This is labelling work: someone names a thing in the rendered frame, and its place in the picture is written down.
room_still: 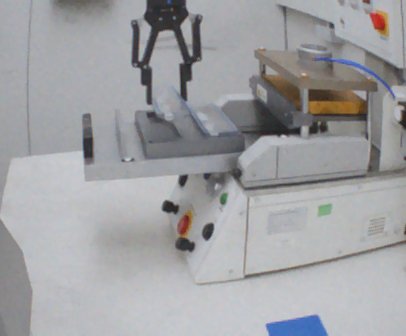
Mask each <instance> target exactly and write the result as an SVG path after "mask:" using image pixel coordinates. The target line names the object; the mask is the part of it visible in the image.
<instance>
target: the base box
mask: <svg viewBox="0 0 406 336"><path fill-rule="evenodd" d="M404 240H406V176H404V177H396V178H389V179H382V180H374V181H366V182H358V183H350V184H341V185H334V186H330V187H323V188H313V189H303V190H293V191H282V192H276V193H272V194H260V195H249V196H245V195H244V193H243V192H242V190H241V189H240V191H239V193H238V195H237V197H236V199H235V201H234V203H233V205H232V207H231V209H230V212H229V214H228V216H227V218H226V220H225V222H224V224H223V226H222V227H221V229H220V231H219V233H218V235H217V237H216V239H215V241H214V243H213V244H212V246H211V248H210V250H209V252H208V254H207V255H206V257H205V259H204V261H203V262H202V264H201V266H200V268H199V269H198V271H197V273H196V275H195V276H194V280H195V283H196V284H201V283H210V282H217V281H226V280H234V279H242V278H244V275H246V274H255V273H263V272H269V271H271V270H278V269H286V268H289V267H294V266H302V265H304V264H309V263H316V262H318V261H324V260H329V259H331V258H338V257H342V256H345V255H351V254H354V253H358V252H363V251H365V250H370V249H375V248H377V247H382V246H387V245H388V244H393V243H398V242H400V241H404Z"/></svg>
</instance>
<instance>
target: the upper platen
mask: <svg viewBox="0 0 406 336"><path fill-rule="evenodd" d="M262 78H263V79H264V80H266V81H267V82H268V83H270V84H271V85H272V86H274V87H275V88H276V89H278V90H279V91H280V92H281V93H283V94H284V95H285V96H286V97H287V98H288V99H289V100H291V101H292V102H293V103H295V104H296V105H297V111H300V108H301V101H300V93H301V89H299V88H298V87H296V86H295V85H294V84H292V82H290V81H289V80H287V79H286V78H284V77H283V76H281V75H279V74H275V75H266V74H262ZM366 108H367V105H366V100H365V99H363V98H362V97H360V96H359V95H357V93H355V92H354V91H352V90H346V91H345V90H335V89H332V90H326V89H309V112H310V113H311V114H312V119H313V122H314V121H319V122H326V121H334V122H339V121H348V122H351V121H360V122H361V121H366V115H367V114H366Z"/></svg>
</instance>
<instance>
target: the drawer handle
mask: <svg viewBox="0 0 406 336"><path fill-rule="evenodd" d="M82 124H83V128H82V138H83V158H93V157H94V155H93V132H92V118H91V113H85V114H84V115H82Z"/></svg>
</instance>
